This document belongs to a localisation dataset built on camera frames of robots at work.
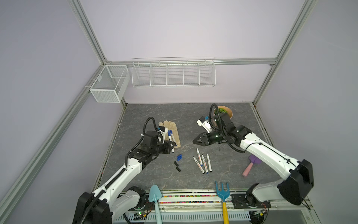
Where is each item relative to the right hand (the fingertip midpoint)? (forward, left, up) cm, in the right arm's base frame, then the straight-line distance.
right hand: (195, 143), depth 73 cm
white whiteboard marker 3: (-6, -10, -20) cm, 23 cm away
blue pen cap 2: (0, +9, -20) cm, 22 cm away
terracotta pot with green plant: (+34, -23, -10) cm, 42 cm away
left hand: (+2, +11, -6) cm, 13 cm away
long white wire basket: (+54, +17, +8) cm, 57 cm away
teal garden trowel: (-21, +22, -19) cm, 36 cm away
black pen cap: (-3, +11, -21) cm, 24 cm away
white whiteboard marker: (+16, +15, -19) cm, 29 cm away
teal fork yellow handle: (-21, -16, -20) cm, 33 cm away
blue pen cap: (+3, +10, -21) cm, 23 cm away
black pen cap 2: (-7, +10, -20) cm, 24 cm away
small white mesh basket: (+48, +61, +3) cm, 77 cm away
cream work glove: (+25, +16, -20) cm, 36 cm away
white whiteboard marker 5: (-5, -4, -21) cm, 22 cm away
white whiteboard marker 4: (-4, -7, -21) cm, 22 cm away
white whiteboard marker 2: (+4, +14, -3) cm, 14 cm away
